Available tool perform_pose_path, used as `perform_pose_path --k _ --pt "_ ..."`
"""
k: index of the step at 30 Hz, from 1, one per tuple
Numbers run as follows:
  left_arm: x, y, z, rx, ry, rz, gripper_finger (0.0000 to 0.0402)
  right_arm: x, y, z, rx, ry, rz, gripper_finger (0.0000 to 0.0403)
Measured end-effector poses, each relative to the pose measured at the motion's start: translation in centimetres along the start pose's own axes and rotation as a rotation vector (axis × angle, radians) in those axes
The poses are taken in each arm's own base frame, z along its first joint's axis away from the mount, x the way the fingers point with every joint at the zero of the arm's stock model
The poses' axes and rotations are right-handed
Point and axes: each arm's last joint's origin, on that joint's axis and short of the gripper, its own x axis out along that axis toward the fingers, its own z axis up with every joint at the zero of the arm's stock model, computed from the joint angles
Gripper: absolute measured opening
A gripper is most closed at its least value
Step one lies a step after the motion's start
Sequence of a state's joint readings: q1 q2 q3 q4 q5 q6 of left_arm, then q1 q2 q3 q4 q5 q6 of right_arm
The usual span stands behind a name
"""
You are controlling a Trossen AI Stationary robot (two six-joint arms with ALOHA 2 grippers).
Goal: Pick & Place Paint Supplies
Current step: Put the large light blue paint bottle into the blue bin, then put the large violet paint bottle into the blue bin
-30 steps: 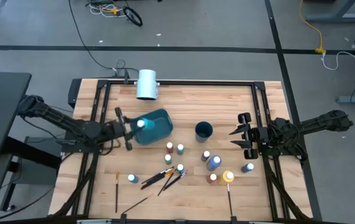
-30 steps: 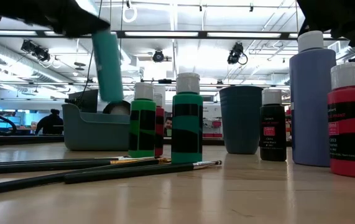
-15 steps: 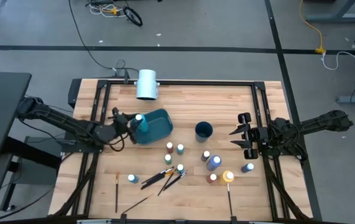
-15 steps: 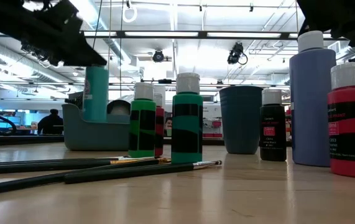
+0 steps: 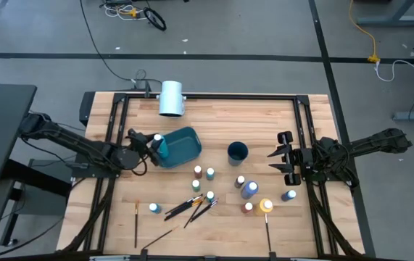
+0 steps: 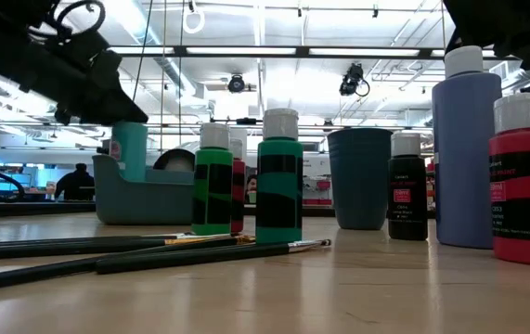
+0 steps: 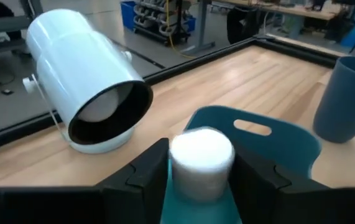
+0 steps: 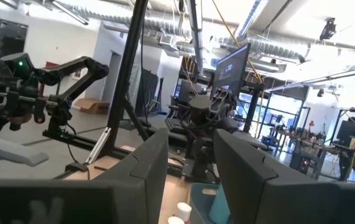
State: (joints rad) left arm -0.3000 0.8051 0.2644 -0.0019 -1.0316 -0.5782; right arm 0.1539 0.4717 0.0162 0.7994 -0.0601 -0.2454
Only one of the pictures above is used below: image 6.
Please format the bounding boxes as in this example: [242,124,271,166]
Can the small teal green paint bottle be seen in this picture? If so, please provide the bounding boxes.
[254,108,304,245]

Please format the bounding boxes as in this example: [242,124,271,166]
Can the black beam with light strips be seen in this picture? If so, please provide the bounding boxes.
[106,44,498,60]

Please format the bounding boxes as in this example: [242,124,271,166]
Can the large lavender paint bottle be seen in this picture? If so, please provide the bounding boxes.
[432,45,504,251]

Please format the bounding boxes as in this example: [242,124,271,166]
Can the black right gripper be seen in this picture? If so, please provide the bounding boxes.
[443,0,530,78]

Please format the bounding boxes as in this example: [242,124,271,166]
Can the white hanging cable loop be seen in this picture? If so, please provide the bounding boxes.
[182,0,206,35]

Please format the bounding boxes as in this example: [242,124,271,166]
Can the small black paint bottle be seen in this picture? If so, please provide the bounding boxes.
[386,132,430,242]

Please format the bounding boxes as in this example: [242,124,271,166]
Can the dark blue plastic cup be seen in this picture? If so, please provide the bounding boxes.
[326,127,394,231]

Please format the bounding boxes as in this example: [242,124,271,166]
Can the black ceiling camera with cable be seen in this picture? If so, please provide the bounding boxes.
[338,61,371,98]

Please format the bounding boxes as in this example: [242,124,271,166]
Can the silver ceiling duct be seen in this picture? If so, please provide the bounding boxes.
[106,0,197,96]

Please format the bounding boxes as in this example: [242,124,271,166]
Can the thin black hanging cable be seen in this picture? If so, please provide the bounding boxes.
[131,0,154,104]

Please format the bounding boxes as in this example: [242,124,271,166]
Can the small scarlet red paint bottle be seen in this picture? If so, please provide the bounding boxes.
[487,92,530,268]

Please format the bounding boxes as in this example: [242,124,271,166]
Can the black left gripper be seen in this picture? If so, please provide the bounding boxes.
[18,27,149,126]

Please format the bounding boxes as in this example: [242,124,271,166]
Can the person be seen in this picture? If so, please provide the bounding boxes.
[244,173,259,205]
[54,162,96,202]

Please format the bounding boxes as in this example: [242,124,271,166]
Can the teal plastic storage bin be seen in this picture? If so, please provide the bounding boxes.
[91,154,197,226]

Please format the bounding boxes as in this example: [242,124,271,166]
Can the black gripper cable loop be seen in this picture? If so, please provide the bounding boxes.
[27,0,107,43]

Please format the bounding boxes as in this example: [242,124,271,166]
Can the large teal paint bottle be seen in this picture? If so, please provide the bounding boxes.
[110,121,149,183]

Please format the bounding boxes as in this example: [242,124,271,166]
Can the small light green paint bottle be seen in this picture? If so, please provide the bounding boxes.
[190,122,235,237]

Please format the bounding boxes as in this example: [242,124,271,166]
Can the small dark red paint bottle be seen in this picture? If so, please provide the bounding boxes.
[229,137,247,235]

